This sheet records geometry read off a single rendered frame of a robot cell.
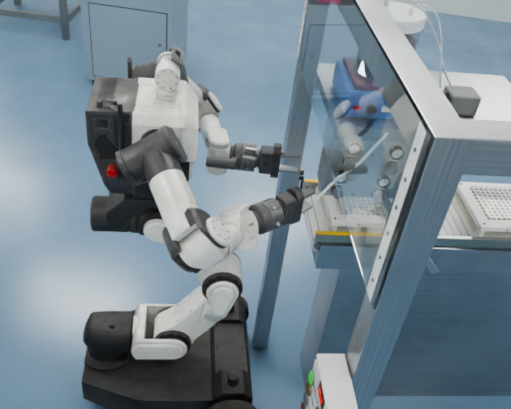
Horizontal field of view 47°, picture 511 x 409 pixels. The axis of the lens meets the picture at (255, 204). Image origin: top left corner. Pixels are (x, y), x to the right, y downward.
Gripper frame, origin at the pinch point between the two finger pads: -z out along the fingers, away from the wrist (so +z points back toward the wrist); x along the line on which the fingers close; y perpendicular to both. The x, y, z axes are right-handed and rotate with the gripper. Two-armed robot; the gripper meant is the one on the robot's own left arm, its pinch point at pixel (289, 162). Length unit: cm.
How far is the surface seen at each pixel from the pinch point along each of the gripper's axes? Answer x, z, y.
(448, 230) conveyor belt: 16, -55, 5
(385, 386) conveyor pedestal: 97, -53, 10
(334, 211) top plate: 8.0, -15.6, 12.4
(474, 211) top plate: 8, -62, 3
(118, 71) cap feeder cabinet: 87, 114, -219
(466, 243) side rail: 14, -59, 13
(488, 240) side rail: 12, -66, 13
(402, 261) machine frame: -43, -14, 89
